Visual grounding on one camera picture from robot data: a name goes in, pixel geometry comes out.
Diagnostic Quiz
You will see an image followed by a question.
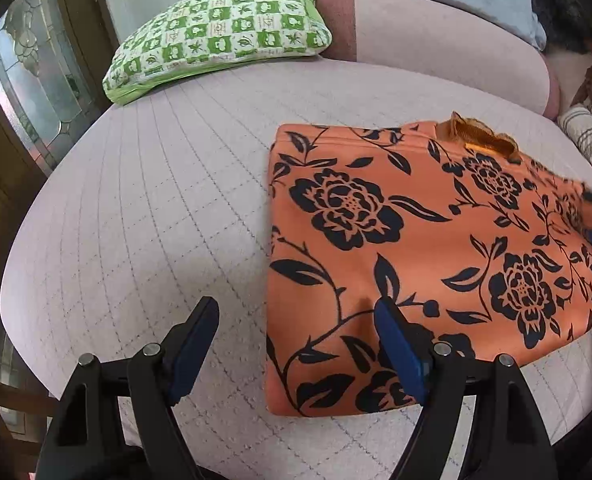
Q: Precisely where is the pink bolster cushion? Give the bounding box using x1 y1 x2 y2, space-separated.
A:
316 0 561 121

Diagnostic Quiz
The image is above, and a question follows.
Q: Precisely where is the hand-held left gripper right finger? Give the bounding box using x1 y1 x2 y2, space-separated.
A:
374 297 559 480

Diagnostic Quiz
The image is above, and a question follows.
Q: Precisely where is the black fur garment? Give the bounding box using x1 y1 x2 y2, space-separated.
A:
530 0 592 56

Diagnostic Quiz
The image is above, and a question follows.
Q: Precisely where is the green checked pillow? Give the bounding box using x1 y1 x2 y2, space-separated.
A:
102 0 333 107

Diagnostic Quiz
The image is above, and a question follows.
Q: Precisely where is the pink quilted bed mattress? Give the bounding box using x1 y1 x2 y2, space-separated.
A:
0 57 592 480

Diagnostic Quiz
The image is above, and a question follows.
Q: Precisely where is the wooden door with stained glass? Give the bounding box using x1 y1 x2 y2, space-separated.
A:
0 0 119 311

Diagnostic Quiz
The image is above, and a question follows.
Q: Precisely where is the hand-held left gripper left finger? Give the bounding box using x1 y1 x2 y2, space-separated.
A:
35 296 220 480

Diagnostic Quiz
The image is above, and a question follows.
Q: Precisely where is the orange floral shirt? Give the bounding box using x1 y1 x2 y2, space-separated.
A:
266 112 592 418

